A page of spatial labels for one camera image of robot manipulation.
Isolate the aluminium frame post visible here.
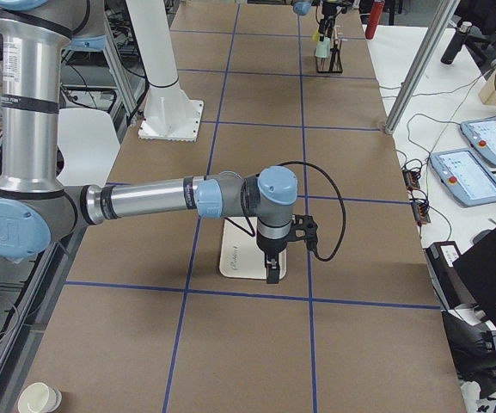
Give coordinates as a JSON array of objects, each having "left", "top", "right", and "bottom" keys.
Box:
[{"left": 383, "top": 0, "right": 460, "bottom": 135}]

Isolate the near blue teach pendant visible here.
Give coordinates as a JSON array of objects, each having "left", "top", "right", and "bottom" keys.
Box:
[{"left": 430, "top": 148, "right": 496, "bottom": 207}]

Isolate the red water bottle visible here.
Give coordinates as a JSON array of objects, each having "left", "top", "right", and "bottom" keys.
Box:
[{"left": 364, "top": 0, "right": 385, "bottom": 40}]

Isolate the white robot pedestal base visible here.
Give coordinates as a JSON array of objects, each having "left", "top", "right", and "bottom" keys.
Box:
[{"left": 126, "top": 0, "right": 204, "bottom": 142}]

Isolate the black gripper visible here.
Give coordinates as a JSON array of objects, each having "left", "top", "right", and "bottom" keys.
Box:
[
  {"left": 256, "top": 234, "right": 288, "bottom": 284},
  {"left": 321, "top": 0, "right": 338, "bottom": 22}
]

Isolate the far blue teach pendant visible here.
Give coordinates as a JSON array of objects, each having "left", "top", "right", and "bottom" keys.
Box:
[{"left": 460, "top": 118, "right": 496, "bottom": 168}]

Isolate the blue teach pendant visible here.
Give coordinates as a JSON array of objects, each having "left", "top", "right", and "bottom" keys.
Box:
[
  {"left": 430, "top": 148, "right": 496, "bottom": 207},
  {"left": 460, "top": 118, "right": 496, "bottom": 168}
]

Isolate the black wire cup rack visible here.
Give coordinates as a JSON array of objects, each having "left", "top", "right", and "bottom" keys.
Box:
[{"left": 315, "top": 26, "right": 343, "bottom": 74}]

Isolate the cream rabbit tray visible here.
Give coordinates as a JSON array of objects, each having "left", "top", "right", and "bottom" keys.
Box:
[{"left": 219, "top": 217, "right": 266, "bottom": 280}]

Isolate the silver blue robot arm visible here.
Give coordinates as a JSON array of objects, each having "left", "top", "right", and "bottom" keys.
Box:
[
  {"left": 0, "top": 1, "right": 297, "bottom": 284},
  {"left": 291, "top": 0, "right": 341, "bottom": 22}
]

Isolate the white paper cup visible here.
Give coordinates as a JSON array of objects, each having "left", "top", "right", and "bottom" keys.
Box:
[{"left": 17, "top": 382, "right": 62, "bottom": 413}]

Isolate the black camera cable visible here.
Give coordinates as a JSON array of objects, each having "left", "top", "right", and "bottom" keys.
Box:
[{"left": 241, "top": 160, "right": 347, "bottom": 262}]

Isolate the black water bottle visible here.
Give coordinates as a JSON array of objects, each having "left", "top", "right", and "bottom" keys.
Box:
[{"left": 440, "top": 21, "right": 473, "bottom": 65}]

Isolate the light green plastic cup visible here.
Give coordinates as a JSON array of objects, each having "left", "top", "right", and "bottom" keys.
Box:
[{"left": 315, "top": 37, "right": 330, "bottom": 59}]

